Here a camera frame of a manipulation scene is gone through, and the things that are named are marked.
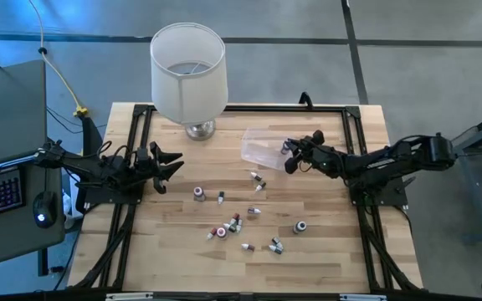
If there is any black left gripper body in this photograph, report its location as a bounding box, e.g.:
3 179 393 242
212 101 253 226
134 140 167 196

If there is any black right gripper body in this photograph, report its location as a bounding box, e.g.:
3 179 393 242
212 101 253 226
285 129 334 175

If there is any clear plastic container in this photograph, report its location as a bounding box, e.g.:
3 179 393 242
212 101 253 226
240 127 305 171

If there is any black clamp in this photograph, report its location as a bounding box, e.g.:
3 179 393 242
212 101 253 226
298 91 315 110

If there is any silver lamp base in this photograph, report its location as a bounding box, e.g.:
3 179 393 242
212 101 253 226
184 119 217 142

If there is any white lamp shade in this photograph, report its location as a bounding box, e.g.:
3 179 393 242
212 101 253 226
149 22 229 125

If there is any black computer mouse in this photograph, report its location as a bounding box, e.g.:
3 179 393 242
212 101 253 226
32 191 58 229

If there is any dark grey monitor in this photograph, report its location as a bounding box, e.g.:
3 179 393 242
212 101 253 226
0 59 49 171

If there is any grey side desk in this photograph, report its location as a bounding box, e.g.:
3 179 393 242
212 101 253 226
0 152 67 272

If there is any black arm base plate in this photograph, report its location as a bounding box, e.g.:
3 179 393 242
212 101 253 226
82 183 145 206
349 177 409 207

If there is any black aluminium table frame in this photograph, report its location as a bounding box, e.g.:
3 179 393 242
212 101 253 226
71 103 424 296

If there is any black floor cable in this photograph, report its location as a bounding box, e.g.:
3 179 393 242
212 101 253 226
46 106 108 135

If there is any white bracket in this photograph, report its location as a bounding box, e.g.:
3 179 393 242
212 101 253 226
105 292 154 301
340 293 387 301

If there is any grey metal cart frame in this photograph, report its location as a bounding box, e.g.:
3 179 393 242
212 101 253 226
449 105 482 246

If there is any yellow cable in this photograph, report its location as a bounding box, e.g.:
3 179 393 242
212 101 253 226
27 0 90 118

